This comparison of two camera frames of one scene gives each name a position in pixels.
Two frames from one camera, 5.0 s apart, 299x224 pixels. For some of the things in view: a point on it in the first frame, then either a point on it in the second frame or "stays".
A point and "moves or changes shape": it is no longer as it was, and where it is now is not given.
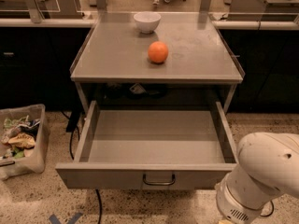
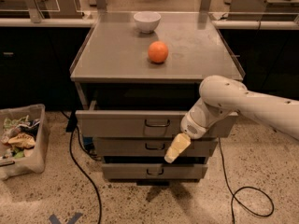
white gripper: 234,209 to 192,127
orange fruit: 158,51 stays
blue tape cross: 54,218 stays
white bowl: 147,21 stays
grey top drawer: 151,149 moves or changes shape
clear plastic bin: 23,141 stays
